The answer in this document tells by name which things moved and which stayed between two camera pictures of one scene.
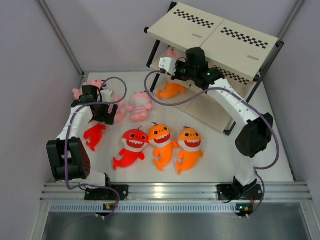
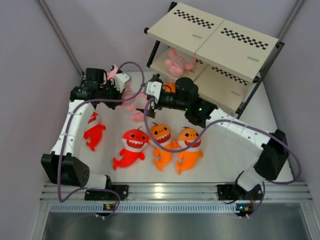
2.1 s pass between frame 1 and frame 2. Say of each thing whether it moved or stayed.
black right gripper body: moved
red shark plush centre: stayed
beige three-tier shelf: stayed
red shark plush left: stayed
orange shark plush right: stayed
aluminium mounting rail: stayed
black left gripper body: moved
